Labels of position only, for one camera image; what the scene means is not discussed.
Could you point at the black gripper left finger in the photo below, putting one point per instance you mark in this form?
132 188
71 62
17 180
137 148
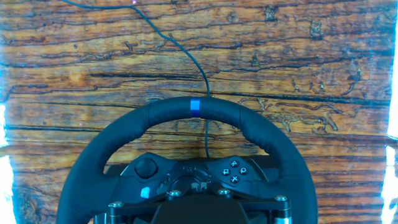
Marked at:
116 214

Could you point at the black steering wheel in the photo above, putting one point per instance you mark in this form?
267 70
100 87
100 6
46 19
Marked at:
264 140

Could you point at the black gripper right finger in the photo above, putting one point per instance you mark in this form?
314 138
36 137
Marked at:
282 211

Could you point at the wood grain table mat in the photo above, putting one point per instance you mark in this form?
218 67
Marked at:
93 62

